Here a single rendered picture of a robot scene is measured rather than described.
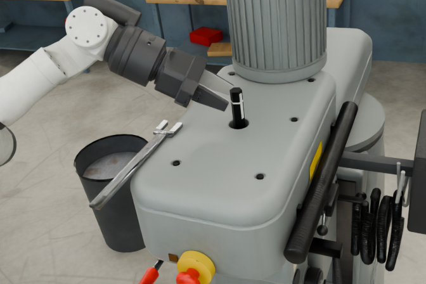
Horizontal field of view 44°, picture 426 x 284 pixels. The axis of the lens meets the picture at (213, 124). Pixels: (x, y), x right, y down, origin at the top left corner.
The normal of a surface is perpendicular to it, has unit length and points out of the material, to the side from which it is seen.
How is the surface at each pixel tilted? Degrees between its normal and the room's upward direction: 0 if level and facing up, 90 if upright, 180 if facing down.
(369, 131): 0
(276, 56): 90
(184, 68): 30
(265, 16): 90
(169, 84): 90
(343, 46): 0
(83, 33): 58
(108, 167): 0
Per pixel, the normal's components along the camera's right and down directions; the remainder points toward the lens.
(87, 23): 0.11, -0.02
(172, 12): -0.39, 0.52
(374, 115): -0.11, -0.84
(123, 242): -0.05, 0.58
